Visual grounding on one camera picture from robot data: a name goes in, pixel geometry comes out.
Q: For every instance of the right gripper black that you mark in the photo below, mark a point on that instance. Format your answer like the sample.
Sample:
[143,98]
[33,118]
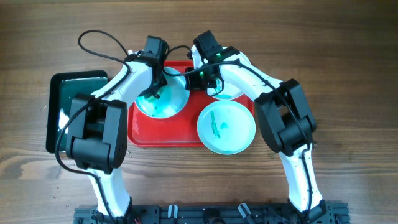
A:
[191,84]

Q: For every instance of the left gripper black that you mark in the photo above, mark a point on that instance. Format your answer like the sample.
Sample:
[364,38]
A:
[160,83]

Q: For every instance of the white plate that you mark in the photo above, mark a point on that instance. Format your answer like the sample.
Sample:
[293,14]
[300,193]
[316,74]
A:
[173,98]
[222,90]
[226,127]

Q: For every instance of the green yellow sponge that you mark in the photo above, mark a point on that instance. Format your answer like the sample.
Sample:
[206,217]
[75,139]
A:
[151,97]

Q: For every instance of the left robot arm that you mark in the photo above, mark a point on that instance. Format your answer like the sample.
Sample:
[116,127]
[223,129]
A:
[97,127]

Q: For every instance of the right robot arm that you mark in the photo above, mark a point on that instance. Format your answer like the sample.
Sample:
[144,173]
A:
[284,115]

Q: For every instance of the red plastic tray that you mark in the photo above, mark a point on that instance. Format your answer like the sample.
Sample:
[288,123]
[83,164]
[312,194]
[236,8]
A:
[179,130]

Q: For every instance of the black water tray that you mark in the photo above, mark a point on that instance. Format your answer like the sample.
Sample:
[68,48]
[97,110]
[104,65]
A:
[63,88]

